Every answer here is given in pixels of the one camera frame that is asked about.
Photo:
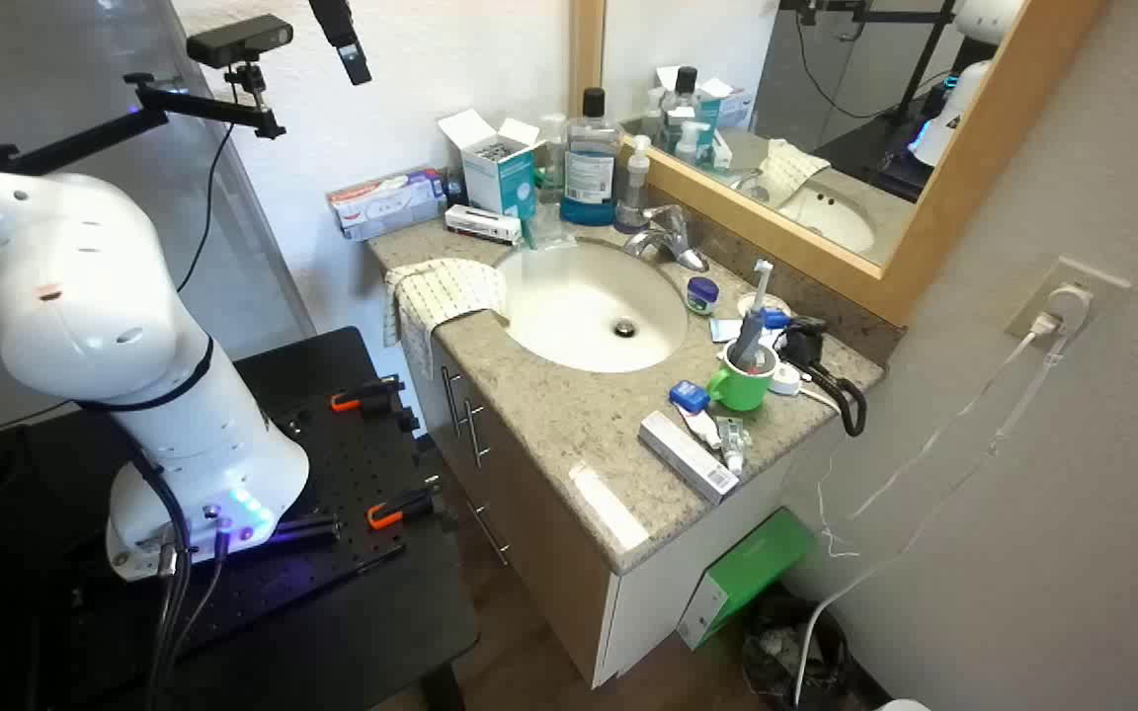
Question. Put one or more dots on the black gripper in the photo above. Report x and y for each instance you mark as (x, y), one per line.
(332, 26)

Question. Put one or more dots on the chrome sink faucet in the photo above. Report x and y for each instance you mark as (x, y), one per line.
(662, 234)

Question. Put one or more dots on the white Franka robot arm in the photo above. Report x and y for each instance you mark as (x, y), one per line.
(97, 303)

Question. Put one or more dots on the tissue box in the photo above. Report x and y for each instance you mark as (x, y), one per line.
(384, 202)

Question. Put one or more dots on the small white carton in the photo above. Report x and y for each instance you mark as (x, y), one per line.
(480, 221)

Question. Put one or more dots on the clear pump bottle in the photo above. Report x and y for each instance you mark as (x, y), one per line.
(550, 151)

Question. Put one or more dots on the white striped hand towel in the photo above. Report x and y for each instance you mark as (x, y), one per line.
(445, 291)

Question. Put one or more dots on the blue mouthwash bottle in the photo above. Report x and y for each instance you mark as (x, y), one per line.
(588, 164)

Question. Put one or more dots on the small white pump bottle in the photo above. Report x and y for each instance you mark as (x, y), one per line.
(635, 189)

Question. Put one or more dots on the white oval sink basin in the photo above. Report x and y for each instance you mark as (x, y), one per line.
(582, 310)

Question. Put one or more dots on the orange black clamp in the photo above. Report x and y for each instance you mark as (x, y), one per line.
(365, 400)
(393, 516)

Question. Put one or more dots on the granite top vanity cabinet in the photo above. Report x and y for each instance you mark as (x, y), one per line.
(555, 421)

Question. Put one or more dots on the small blue jar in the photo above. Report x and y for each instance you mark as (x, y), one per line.
(702, 295)

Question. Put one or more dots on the blue floss container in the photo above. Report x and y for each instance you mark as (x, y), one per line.
(689, 397)

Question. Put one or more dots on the blue white electric toothbrush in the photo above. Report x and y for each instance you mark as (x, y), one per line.
(752, 321)

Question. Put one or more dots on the green plastic cup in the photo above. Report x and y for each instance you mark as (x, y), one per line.
(735, 387)

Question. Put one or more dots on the flat white bar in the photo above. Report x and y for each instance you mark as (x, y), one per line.
(608, 505)

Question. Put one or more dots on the long white toothpaste box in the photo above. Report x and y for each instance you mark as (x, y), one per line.
(689, 457)

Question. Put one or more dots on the white toothpaste tube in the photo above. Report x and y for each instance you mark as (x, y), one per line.
(712, 437)

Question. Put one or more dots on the black robot table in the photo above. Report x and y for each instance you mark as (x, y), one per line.
(332, 617)

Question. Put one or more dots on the green white cardboard box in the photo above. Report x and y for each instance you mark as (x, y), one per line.
(752, 567)

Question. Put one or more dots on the black trash bin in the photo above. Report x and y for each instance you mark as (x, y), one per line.
(793, 657)

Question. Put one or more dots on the black external camera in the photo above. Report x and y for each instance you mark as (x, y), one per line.
(238, 42)

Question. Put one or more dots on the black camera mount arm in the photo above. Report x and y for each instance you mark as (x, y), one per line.
(137, 118)

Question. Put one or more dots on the wood framed wall mirror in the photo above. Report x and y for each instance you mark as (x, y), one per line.
(937, 197)

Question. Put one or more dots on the white wall outlet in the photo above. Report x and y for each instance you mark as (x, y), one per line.
(1067, 303)

